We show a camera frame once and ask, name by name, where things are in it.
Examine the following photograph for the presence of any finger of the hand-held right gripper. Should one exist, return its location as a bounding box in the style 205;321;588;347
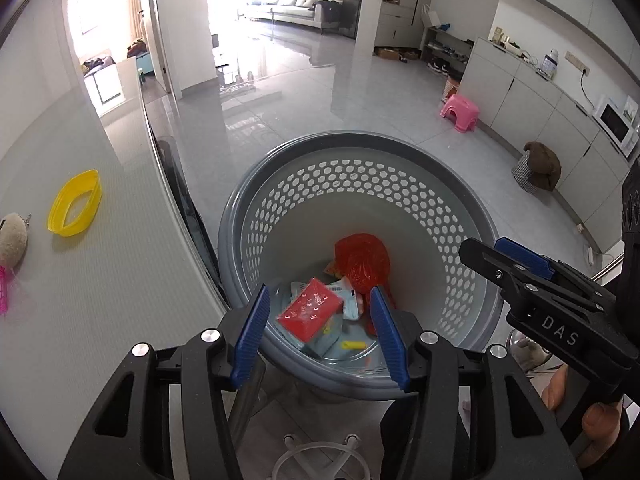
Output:
495;236;601;301
459;237;538;311

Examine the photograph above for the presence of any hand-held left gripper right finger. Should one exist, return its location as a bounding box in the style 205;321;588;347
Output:
369;285;583;480

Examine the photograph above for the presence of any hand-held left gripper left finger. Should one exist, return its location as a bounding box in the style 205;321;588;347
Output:
57;284;271;480

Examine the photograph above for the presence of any light blue wipe packet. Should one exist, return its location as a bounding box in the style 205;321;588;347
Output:
290;280;372;359

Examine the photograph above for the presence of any red cardboard box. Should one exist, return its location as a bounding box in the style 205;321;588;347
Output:
276;277;345;343

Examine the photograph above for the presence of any red plastic bag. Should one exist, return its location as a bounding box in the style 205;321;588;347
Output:
334;233;396;336

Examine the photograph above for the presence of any grey perforated laundry basket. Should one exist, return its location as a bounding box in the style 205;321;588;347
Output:
217;131;503;401

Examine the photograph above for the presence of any person's right hand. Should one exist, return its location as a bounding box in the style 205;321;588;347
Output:
541;364;625;463

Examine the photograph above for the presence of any checkered fabric basket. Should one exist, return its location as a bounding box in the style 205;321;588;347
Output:
511;156;536;195

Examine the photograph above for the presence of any brown plush toy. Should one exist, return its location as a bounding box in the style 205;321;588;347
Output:
523;141;562;192

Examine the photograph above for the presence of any white low cabinet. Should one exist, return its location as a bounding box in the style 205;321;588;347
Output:
460;37;640;256

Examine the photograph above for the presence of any pink plastic stool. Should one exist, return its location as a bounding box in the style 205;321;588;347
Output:
440;94;480;134

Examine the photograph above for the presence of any white microwave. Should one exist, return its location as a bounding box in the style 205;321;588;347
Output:
592;95;640;157

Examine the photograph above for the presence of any shoe rack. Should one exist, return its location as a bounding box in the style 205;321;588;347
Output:
420;25;476;78

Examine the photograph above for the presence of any beige plush toy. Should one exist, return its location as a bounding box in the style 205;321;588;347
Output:
0;212;31;268

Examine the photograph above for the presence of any interior door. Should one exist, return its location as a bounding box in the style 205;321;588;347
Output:
147;0;173;95

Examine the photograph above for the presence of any grey sofa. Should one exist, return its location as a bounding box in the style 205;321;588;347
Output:
245;0;346;31

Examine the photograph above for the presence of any white ring stand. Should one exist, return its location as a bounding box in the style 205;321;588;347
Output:
272;434;372;480

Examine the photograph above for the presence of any black power cable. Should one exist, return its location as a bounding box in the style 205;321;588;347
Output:
579;67;599;117

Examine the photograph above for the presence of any yellow plastic ring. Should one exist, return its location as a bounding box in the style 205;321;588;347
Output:
47;170;103;237

